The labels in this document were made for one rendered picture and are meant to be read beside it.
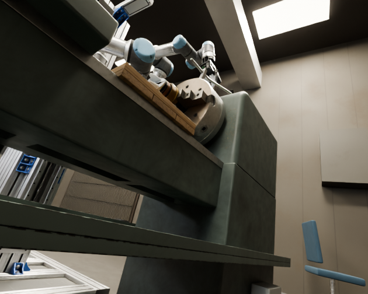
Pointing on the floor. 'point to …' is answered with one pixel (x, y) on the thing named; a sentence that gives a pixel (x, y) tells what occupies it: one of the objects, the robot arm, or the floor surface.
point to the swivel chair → (311, 232)
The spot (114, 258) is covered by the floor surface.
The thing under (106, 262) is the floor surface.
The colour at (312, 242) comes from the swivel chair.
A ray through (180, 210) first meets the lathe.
